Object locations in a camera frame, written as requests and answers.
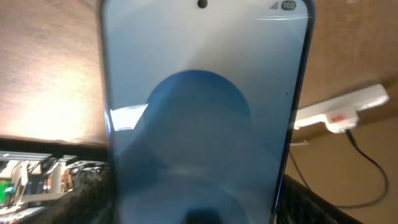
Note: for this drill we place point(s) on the blue Samsung Galaxy smartphone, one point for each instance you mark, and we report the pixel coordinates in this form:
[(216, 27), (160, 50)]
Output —
[(200, 100)]

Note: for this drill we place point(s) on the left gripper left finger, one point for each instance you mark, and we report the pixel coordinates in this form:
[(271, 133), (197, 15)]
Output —
[(94, 202)]

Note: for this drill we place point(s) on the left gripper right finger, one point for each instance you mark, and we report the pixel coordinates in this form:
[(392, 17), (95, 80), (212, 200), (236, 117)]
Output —
[(299, 205)]

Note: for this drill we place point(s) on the white USB charger plug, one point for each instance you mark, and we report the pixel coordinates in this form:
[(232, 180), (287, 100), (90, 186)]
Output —
[(341, 122)]

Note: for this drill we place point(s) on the white power strip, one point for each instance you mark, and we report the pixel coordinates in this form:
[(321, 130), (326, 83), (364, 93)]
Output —
[(364, 99)]

